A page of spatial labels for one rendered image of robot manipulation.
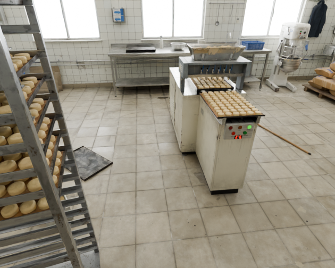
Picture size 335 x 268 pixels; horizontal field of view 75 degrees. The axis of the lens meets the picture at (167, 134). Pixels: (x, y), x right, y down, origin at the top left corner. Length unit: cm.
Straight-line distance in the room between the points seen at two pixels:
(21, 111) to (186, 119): 207
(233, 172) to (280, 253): 73
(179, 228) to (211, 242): 29
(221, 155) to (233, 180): 36
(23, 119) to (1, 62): 14
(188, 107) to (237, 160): 81
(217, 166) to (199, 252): 73
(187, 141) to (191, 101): 52
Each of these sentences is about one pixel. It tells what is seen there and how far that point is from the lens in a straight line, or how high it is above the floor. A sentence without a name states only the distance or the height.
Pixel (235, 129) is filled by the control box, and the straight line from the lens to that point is 187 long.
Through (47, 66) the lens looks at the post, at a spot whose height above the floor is 145.
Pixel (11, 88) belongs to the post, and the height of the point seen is 150.
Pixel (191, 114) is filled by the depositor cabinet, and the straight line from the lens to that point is 251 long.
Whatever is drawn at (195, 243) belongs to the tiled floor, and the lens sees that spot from 199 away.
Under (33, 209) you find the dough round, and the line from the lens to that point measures 94.
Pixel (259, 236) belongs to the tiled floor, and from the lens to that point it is 216.
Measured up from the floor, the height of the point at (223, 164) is 42.
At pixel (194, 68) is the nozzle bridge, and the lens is 243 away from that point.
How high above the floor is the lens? 166
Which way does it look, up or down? 30 degrees down
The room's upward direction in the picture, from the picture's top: straight up
